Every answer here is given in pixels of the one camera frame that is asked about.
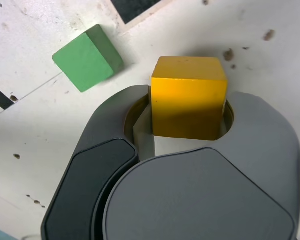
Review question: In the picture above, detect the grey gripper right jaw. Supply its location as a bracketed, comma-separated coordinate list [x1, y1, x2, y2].
[102, 91, 300, 240]

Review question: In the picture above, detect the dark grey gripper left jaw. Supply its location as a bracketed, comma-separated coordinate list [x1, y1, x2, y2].
[41, 84, 157, 240]

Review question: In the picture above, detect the green cube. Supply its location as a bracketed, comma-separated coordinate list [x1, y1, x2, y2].
[51, 24, 125, 93]

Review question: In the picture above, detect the yellow cube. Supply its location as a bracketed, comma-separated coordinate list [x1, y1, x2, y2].
[150, 56, 228, 141]

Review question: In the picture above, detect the black tape strip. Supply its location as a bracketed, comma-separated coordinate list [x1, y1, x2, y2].
[0, 81, 16, 111]

